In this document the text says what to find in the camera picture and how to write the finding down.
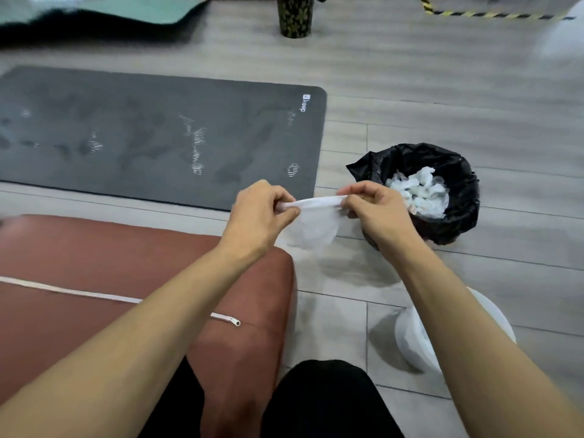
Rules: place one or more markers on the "bin with black liner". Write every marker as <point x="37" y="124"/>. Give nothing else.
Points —
<point x="461" y="196"/>

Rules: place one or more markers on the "yellow-black hazard tape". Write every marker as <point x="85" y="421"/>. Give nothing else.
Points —
<point x="479" y="14"/>

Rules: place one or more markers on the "dark grey yoga mat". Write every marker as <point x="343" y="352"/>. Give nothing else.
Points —
<point x="137" y="118"/>

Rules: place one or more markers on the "black trousers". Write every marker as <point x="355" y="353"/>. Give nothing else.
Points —
<point x="328" y="401"/>

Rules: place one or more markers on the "person's right forearm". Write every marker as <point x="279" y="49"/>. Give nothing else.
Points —
<point x="479" y="351"/>

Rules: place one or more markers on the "person's right hand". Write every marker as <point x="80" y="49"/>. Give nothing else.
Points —
<point x="383" y="218"/>

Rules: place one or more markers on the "reddish-brown cushion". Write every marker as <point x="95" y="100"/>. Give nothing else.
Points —
<point x="68" y="250"/>

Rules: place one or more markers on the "person's left forearm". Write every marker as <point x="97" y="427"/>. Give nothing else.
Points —
<point x="114" y="351"/>

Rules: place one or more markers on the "dark patterned trash bin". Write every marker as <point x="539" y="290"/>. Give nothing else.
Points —
<point x="295" y="18"/>

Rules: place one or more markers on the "white plastic bucket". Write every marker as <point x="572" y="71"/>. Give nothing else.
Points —
<point x="408" y="344"/>

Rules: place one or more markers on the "green foam mat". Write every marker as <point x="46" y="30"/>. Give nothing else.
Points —
<point x="137" y="6"/>

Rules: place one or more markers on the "person's left hand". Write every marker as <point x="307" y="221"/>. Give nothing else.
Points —
<point x="255" y="223"/>

